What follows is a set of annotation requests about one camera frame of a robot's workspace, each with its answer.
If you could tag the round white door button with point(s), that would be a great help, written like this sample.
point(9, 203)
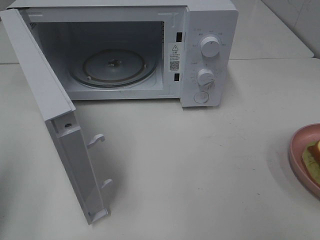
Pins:
point(201, 97)

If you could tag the white timer knob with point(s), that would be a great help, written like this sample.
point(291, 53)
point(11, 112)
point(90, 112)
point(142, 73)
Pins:
point(205, 77)

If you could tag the pink plate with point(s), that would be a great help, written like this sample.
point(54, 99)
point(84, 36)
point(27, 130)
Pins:
point(299, 141)

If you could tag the toast sandwich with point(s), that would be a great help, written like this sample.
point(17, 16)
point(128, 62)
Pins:
point(311, 161)

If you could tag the white warning label sticker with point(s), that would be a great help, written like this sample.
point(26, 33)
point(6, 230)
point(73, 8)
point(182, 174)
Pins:
point(174, 57)

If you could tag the white microwave oven body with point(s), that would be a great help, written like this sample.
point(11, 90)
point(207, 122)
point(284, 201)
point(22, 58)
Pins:
point(66, 30)

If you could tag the glass microwave turntable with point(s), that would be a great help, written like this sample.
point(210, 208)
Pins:
point(113, 68)

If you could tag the upper white power knob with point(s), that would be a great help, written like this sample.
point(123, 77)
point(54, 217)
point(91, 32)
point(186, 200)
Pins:
point(210, 46)

